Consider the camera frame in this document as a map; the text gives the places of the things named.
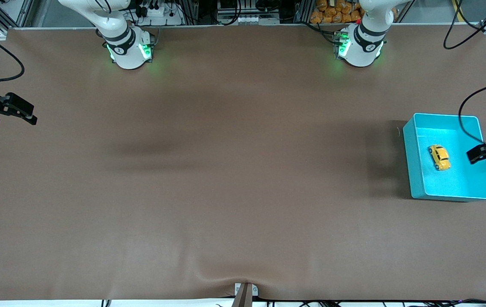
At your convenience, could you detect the yellow beetle toy car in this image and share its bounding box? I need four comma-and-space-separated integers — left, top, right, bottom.
428, 145, 451, 171

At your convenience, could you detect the orange snack bag pile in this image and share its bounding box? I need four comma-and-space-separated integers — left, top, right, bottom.
310, 0, 365, 24

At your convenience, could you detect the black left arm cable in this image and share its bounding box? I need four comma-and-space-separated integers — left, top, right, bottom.
443, 0, 486, 145

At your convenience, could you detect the grey equipment rack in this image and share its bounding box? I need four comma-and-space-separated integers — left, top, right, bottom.
215, 0, 282, 25

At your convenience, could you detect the metal table clamp bracket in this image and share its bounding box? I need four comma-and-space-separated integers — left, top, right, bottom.
231, 282, 259, 307

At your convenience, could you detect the brown table mat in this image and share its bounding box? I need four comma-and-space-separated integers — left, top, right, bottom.
0, 23, 486, 301

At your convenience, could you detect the teal plastic bin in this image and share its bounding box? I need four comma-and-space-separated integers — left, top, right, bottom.
403, 113, 486, 202

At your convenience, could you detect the white power strip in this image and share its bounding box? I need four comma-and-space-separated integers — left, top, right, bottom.
139, 6, 184, 25

